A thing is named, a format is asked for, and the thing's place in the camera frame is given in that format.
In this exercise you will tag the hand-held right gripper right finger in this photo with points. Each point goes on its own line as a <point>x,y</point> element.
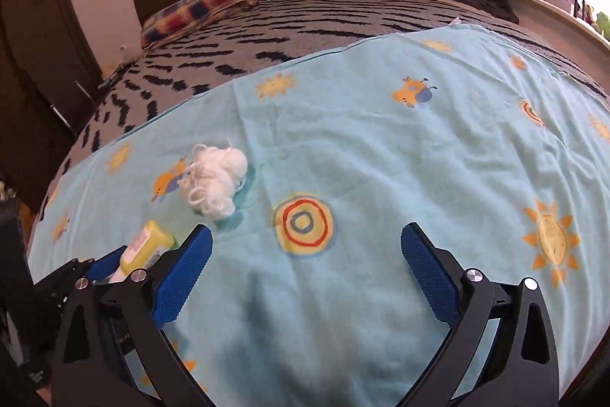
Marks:
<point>429,276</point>

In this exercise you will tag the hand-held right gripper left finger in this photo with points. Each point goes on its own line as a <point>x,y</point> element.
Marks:
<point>183,276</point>

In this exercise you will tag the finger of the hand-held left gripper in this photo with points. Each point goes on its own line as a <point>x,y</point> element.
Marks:
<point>107,266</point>

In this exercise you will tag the small yellow bottle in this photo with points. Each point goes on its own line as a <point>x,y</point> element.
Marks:
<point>143,247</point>

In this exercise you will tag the white yarn clump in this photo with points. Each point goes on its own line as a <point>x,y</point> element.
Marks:
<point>214,178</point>

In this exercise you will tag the pale blue printed blanket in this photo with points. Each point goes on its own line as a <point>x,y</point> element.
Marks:
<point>362,140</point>

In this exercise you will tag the dark wooden wardrobe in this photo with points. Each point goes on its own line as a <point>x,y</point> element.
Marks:
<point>38,54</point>

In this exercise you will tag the red blue checkered pillow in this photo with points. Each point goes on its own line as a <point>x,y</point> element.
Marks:
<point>195,13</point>

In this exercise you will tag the grey zigzag bedspread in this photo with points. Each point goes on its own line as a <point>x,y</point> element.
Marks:
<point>295,30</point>

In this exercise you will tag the green plush toy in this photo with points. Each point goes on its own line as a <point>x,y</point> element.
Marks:
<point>603,23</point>

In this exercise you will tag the yellow plush toy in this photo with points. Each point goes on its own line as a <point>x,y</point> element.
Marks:
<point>589,12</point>

